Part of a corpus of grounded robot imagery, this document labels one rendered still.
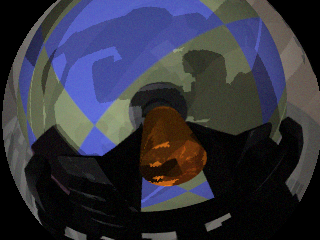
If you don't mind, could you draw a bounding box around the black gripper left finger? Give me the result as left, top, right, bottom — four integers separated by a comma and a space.
57, 128, 143, 212

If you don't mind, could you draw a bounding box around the orange tapered knob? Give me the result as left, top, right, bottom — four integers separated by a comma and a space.
139, 105, 207, 187

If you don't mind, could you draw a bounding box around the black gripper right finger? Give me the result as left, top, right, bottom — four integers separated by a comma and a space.
185, 121, 272, 197

